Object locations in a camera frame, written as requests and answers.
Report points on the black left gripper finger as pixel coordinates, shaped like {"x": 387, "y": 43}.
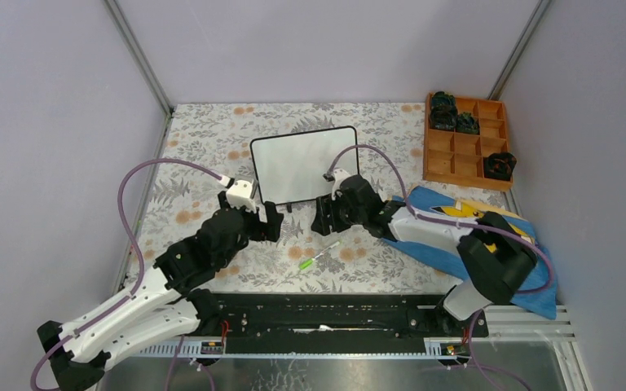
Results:
{"x": 256, "y": 230}
{"x": 274, "y": 221}

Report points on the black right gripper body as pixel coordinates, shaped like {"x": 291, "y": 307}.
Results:
{"x": 358, "y": 214}

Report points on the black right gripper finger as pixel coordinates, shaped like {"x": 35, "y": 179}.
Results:
{"x": 340, "y": 219}
{"x": 323, "y": 222}

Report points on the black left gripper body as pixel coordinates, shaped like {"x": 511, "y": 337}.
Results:
{"x": 225, "y": 204}

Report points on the white marker pen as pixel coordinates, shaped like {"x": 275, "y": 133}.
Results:
{"x": 326, "y": 250}

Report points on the small black-framed whiteboard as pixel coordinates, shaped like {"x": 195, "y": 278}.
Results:
{"x": 290, "y": 168}

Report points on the green marker cap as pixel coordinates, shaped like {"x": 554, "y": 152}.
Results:
{"x": 306, "y": 263}

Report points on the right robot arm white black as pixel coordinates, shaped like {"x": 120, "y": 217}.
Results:
{"x": 496, "y": 258}

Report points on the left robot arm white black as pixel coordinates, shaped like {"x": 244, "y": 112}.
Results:
{"x": 167, "y": 299}

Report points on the orange wooden compartment tray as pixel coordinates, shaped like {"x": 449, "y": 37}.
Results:
{"x": 455, "y": 158}

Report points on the black object tray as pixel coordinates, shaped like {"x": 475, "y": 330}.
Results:
{"x": 466, "y": 123}
{"x": 442, "y": 99}
{"x": 499, "y": 166}
{"x": 443, "y": 117}

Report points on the black object tray top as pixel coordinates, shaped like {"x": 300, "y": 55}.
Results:
{"x": 442, "y": 99}

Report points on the black object tray middle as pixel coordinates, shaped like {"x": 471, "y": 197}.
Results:
{"x": 466, "y": 123}

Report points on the black object tray right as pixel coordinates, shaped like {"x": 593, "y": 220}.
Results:
{"x": 499, "y": 166}

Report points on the blue yellow cartoon cloth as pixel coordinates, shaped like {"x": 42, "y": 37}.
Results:
{"x": 426, "y": 201}

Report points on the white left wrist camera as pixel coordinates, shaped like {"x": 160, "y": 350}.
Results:
{"x": 240, "y": 192}

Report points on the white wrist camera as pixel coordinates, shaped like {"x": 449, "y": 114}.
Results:
{"x": 336, "y": 177}
{"x": 240, "y": 192}

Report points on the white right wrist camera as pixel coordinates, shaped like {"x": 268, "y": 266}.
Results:
{"x": 336, "y": 177}

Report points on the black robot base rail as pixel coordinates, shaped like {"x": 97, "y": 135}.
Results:
{"x": 251, "y": 323}

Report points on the right aluminium frame post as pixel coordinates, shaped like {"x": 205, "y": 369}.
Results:
{"x": 538, "y": 14}

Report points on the aluminium frame post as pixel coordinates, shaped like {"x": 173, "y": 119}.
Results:
{"x": 538, "y": 14}
{"x": 138, "y": 55}

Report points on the left aluminium frame post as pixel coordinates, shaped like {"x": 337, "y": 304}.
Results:
{"x": 138, "y": 55}

